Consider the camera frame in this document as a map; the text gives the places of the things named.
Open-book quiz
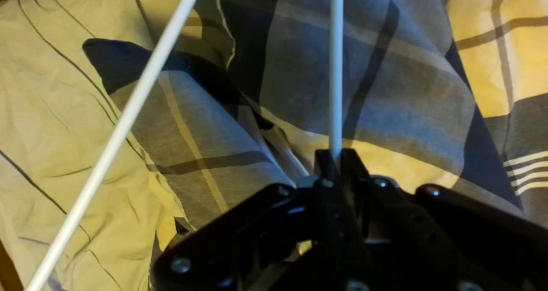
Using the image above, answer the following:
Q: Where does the pale yellow lined bedsheet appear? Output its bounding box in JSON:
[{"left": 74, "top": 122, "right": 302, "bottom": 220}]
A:
[{"left": 0, "top": 0, "right": 202, "bottom": 291}]

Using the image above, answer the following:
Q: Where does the grey yellow plaid blanket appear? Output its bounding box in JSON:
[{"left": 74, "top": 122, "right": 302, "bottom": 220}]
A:
[{"left": 82, "top": 0, "right": 548, "bottom": 249}]

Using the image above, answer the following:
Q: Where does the white plastic hanger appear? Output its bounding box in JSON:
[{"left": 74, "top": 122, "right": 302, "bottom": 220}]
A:
[{"left": 24, "top": 0, "right": 345, "bottom": 291}]

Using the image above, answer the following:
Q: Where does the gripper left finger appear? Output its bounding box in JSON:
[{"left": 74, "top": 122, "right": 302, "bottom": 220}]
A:
[{"left": 149, "top": 149, "right": 343, "bottom": 291}]

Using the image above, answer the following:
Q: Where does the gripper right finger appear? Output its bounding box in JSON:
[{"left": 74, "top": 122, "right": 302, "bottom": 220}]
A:
[{"left": 340, "top": 148, "right": 548, "bottom": 291}]

